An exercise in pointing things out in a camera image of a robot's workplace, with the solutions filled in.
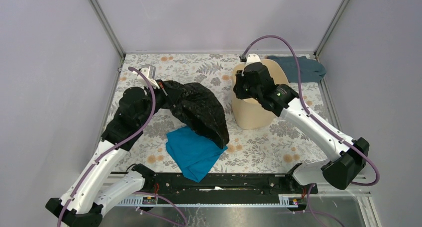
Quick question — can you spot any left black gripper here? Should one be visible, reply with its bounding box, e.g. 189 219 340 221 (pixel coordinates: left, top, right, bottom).
137 79 183 126

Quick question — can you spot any beige plastic trash bin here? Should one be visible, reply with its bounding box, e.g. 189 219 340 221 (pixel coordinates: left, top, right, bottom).
231 58 289 129

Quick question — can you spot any black trash bag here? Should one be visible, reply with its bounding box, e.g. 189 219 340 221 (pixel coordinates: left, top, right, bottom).
162 80 229 148

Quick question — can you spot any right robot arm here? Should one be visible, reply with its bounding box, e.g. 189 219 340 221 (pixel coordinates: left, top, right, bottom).
233 62 369 193

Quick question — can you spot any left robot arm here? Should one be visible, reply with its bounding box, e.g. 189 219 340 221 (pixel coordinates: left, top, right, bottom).
45 82 173 227

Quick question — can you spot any dark teal crumpled cloth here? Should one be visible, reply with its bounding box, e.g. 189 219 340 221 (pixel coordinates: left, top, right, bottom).
266 55 326 83

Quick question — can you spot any floral patterned table mat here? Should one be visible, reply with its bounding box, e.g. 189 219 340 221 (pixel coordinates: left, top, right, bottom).
107 54 326 173

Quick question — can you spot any bright blue folded cloth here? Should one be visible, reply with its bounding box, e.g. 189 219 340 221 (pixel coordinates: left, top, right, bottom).
166 126 228 183

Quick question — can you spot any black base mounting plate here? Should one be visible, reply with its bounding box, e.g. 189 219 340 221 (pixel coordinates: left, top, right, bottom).
141 173 318 201

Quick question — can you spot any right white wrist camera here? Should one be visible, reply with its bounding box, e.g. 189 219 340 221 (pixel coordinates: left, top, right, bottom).
239 53 261 73

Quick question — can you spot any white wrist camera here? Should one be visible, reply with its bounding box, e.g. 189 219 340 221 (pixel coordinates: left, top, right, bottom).
239 53 261 73
132 64 160 89

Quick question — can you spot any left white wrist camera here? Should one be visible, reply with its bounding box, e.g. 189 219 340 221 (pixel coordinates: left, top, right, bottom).
132 64 160 89

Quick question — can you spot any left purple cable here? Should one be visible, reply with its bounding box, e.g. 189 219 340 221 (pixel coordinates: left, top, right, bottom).
56 66 189 227

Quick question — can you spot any white slotted cable duct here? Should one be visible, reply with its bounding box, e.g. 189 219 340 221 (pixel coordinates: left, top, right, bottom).
117 194 306 209

